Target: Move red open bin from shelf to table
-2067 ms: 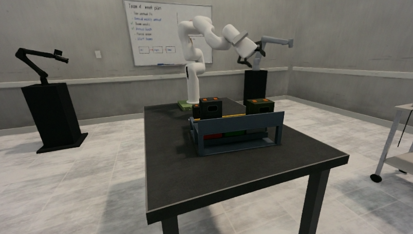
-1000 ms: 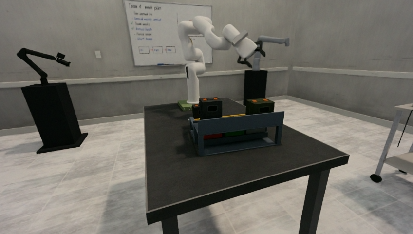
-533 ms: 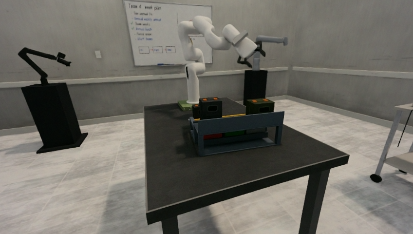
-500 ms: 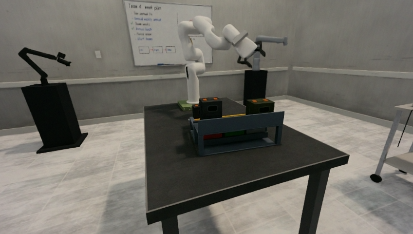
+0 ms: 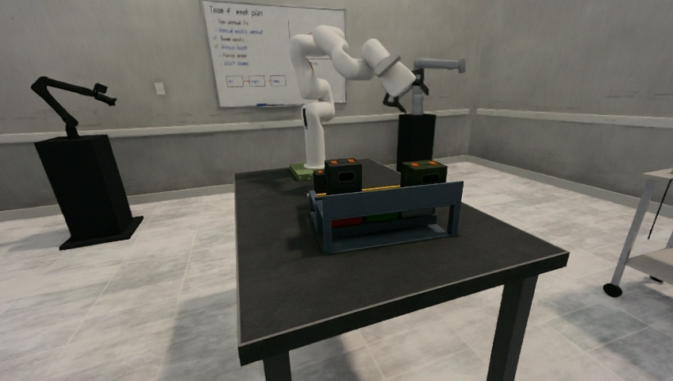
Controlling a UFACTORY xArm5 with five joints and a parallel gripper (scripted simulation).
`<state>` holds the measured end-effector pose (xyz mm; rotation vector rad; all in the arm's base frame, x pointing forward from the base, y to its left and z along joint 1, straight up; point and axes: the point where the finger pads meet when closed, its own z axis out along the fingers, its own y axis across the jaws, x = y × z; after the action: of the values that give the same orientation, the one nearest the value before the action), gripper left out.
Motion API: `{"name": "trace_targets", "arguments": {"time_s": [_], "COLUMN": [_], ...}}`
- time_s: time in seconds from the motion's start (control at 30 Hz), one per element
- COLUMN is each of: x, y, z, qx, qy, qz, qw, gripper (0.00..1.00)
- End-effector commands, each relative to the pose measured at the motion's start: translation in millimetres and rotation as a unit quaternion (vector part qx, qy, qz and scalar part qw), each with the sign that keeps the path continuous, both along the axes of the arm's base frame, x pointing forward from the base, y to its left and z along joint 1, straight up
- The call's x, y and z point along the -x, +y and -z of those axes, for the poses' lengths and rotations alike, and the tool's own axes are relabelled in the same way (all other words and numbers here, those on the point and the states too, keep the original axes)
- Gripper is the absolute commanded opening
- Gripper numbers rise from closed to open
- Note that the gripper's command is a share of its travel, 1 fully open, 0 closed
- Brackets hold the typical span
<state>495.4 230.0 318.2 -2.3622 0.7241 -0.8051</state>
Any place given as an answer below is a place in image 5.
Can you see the green open bin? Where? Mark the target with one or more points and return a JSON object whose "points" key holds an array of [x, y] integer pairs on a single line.
{"points": [[379, 217]]}

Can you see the red bin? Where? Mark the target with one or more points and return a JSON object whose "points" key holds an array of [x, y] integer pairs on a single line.
{"points": [[348, 221]]}

